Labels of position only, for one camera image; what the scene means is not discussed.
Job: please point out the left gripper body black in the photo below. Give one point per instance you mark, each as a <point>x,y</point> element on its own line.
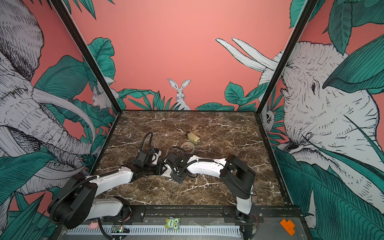
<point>153,169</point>

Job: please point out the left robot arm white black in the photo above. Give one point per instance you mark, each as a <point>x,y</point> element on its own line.
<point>77,201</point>

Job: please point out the pink object on shelf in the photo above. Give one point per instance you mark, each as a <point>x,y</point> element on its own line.
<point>93,226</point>

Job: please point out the orange plastic blocks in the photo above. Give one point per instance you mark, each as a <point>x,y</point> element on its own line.
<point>289,226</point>

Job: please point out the white slotted cable duct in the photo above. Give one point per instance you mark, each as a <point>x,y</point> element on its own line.
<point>141,230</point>

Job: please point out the spice jar black lid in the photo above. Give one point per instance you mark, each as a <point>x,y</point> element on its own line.
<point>193,138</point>

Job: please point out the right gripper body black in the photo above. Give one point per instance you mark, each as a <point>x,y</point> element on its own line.
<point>177,176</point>

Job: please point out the small circuit board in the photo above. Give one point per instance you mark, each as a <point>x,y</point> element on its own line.
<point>120,230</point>

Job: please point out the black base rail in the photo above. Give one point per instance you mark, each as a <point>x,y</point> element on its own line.
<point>192,213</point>

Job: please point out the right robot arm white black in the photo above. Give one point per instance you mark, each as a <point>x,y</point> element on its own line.
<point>236,175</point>

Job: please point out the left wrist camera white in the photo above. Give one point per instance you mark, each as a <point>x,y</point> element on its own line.
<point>156,155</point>

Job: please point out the white red remote control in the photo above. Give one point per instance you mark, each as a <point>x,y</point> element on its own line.
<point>167,173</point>

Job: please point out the white tape roll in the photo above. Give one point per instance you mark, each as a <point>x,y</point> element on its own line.
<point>188,147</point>

